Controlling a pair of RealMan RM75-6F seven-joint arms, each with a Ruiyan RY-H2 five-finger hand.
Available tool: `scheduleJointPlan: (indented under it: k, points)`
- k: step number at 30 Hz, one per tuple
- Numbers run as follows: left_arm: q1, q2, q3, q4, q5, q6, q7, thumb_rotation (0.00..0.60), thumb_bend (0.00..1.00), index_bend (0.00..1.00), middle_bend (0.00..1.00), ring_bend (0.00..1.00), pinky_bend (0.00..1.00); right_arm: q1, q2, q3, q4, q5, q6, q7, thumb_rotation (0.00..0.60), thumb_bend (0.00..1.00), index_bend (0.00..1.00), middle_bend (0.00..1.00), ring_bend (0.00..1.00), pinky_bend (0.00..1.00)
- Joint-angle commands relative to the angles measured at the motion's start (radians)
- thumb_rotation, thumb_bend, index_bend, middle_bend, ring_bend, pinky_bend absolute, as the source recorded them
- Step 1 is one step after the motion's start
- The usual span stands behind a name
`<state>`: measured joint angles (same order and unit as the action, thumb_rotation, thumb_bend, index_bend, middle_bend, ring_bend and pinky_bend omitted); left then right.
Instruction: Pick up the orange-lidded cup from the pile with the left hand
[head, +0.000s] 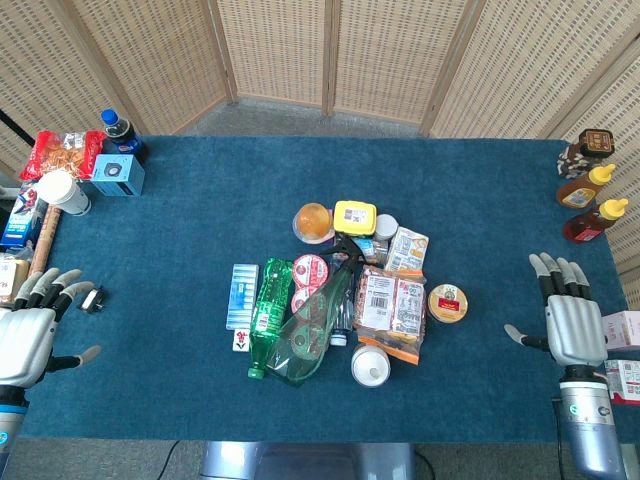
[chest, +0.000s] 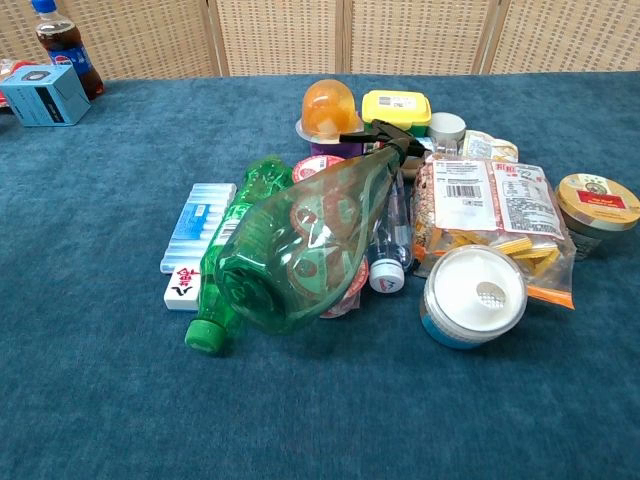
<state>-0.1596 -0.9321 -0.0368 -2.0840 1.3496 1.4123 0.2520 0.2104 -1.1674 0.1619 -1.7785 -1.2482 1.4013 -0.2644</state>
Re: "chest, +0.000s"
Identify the orange bread bag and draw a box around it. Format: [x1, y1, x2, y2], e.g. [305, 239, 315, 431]
[295, 78, 366, 142]

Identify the clear green spray bottle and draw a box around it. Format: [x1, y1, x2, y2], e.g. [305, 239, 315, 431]
[213, 119, 437, 336]

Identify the clear water bottle white cap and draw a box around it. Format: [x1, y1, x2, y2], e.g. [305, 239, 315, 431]
[367, 169, 417, 296]

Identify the green soda bottle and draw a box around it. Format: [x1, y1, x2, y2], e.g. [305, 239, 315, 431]
[184, 155, 297, 357]

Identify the purple box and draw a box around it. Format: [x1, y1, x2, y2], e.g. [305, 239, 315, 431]
[309, 133, 372, 159]

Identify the blue white tube pack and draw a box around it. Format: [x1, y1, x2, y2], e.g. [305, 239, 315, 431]
[159, 182, 239, 276]

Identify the orange snack packet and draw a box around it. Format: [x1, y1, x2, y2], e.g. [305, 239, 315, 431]
[411, 154, 495, 267]

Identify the white mahjong tile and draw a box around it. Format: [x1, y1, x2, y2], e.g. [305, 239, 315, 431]
[163, 266, 203, 313]

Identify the yellow plastic box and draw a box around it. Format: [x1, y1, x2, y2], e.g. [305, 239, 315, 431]
[361, 89, 434, 137]

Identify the small jar with grey lid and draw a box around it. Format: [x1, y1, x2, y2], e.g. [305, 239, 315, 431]
[428, 111, 468, 147]

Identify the beige snack packet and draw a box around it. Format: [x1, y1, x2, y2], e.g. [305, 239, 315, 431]
[461, 129, 520, 164]

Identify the snack pack with red label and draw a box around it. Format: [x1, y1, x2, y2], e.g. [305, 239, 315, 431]
[491, 160, 567, 237]

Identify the wicker folding screen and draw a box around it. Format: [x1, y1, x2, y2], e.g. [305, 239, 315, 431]
[0, 0, 640, 79]

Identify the orange zip plastic bag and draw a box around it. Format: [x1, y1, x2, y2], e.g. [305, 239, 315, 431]
[412, 219, 577, 312]

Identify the round yellow red tin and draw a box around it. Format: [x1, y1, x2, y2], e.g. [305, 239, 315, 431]
[553, 172, 640, 262]

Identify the light blue cardboard box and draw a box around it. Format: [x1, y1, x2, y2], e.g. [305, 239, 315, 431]
[0, 64, 93, 128]

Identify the cola bottle with blue cap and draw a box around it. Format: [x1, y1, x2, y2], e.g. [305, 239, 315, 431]
[30, 0, 106, 99]

